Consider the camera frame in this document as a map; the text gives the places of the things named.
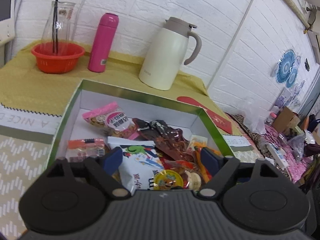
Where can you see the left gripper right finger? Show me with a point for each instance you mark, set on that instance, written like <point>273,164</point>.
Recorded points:
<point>222,170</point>

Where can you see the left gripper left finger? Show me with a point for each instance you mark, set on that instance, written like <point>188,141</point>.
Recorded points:
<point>101,170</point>

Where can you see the red sausage pack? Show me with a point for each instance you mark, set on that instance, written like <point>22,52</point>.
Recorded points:
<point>79,150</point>

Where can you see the white blue snack bag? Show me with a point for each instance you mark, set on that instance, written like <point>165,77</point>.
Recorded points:
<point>140,163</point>

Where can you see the red nuts packet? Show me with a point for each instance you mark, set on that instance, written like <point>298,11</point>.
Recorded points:
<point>180,166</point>

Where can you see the pink snack bag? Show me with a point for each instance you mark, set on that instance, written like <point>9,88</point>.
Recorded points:
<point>113,121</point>

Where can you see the dark dried meat bag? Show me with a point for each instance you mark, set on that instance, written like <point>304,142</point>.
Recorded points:
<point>168,140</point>

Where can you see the yellow jelly cup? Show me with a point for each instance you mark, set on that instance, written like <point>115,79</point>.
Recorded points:
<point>167,179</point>

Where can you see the red envelope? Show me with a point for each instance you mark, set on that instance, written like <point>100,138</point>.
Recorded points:
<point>218,120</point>

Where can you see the white power strip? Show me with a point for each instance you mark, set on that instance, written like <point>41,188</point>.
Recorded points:
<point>278,156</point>

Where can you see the patterned tablecloth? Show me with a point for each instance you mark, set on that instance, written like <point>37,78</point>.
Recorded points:
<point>26,139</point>

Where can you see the red plastic basket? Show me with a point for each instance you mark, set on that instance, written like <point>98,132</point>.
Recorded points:
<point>58,64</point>

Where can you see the yellow cloth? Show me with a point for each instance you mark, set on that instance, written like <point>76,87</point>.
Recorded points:
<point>25,87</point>

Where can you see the cream thermos jug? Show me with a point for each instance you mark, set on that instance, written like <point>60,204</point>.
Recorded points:
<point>166,53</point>

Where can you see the pink thermos bottle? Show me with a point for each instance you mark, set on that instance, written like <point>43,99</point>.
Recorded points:
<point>103,42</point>

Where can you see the black straw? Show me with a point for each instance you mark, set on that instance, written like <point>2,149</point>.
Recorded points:
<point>55,45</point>

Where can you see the glass carafe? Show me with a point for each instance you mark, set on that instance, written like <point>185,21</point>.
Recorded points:
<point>64,15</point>

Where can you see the white water dispenser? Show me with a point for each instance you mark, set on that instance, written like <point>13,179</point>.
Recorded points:
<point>7,25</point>

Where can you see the blue wall decoration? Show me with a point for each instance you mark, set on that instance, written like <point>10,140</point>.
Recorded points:
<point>286,69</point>

